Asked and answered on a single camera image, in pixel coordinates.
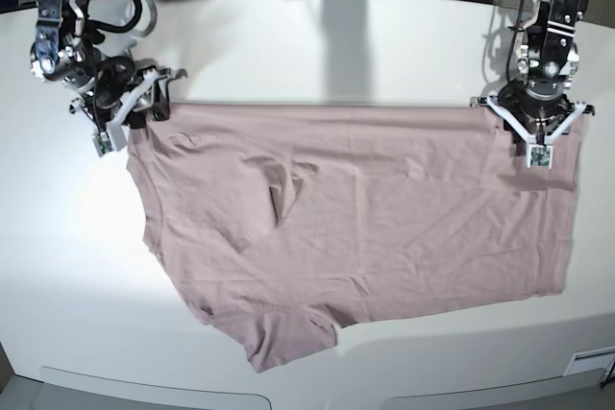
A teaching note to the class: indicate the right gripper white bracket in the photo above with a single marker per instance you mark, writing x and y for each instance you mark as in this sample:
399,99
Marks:
117,94

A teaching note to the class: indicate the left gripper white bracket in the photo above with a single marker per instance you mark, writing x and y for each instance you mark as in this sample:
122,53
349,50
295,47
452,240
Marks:
537,113

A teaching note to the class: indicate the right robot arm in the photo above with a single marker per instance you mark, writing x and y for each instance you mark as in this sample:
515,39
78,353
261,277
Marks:
66,34

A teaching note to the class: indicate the white label sticker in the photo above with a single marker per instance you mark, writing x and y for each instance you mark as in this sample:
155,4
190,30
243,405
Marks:
591,360

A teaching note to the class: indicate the mauve T-shirt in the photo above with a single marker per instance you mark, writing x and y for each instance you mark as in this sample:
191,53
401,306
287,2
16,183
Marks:
278,226

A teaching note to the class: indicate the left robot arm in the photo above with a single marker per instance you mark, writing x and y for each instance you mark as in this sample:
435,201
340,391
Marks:
552,21

